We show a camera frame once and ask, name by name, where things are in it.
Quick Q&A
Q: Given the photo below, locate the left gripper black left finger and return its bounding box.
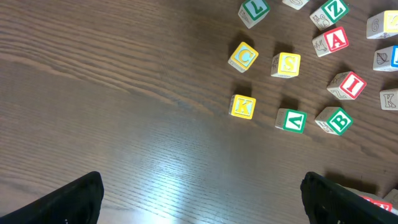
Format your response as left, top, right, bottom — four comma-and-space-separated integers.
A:
1, 171, 104, 224

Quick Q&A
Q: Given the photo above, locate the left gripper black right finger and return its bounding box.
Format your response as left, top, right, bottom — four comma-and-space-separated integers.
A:
300, 172, 397, 224

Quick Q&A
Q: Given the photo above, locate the green B wooden block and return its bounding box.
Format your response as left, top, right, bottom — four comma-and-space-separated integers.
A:
315, 106, 354, 136

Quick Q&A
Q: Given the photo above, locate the green V wooden block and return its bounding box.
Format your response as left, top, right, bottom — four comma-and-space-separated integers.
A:
275, 108, 307, 134

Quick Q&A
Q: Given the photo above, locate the red I wooden block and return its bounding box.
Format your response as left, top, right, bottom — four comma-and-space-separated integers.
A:
326, 71, 367, 100

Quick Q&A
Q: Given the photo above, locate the yellow Q wooden block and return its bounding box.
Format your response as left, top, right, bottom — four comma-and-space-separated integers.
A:
379, 88, 398, 111

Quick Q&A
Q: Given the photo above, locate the yellow K wooden block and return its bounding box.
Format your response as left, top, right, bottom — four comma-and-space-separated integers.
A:
229, 95, 256, 119

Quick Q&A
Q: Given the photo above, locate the yellow S wooden block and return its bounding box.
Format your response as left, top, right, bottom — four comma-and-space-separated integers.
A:
271, 52, 301, 78

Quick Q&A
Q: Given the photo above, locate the blue L wooden block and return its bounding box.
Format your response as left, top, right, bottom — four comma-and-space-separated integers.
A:
373, 45, 397, 72

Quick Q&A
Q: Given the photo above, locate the red A wooden block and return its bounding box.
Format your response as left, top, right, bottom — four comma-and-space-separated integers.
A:
312, 26, 349, 57

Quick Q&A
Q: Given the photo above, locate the yellow C wooden block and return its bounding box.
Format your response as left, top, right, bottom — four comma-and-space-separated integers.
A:
228, 42, 259, 73

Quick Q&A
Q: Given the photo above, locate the yellow 6 wooden block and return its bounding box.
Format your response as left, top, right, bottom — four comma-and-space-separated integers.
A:
366, 10, 397, 39

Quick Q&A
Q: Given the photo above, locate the green Z wooden block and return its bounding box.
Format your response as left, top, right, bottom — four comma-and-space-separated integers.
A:
310, 0, 349, 30

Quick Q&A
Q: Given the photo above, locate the green J wooden block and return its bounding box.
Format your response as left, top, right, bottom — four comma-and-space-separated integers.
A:
282, 0, 310, 10

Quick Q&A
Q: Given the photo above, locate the green 7 wooden block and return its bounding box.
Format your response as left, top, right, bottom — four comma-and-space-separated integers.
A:
238, 0, 271, 29

